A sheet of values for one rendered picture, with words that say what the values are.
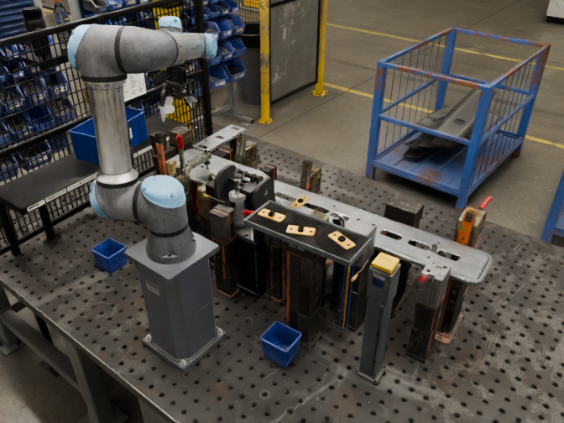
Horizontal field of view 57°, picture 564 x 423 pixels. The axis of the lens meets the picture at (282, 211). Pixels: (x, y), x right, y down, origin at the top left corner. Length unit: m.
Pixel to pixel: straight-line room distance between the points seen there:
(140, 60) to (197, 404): 1.01
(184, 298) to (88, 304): 0.58
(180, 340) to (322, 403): 0.49
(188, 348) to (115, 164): 0.65
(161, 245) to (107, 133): 0.35
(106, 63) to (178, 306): 0.73
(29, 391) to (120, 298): 0.91
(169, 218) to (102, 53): 0.47
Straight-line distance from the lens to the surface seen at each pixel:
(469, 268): 1.79
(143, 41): 1.39
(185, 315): 1.68
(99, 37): 1.42
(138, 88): 2.64
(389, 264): 1.48
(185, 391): 1.77
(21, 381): 2.94
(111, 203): 1.55
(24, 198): 2.19
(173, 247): 1.55
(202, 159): 2.18
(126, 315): 2.04
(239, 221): 1.90
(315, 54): 5.58
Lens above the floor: 2.08
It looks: 34 degrees down
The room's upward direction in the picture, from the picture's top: straight up
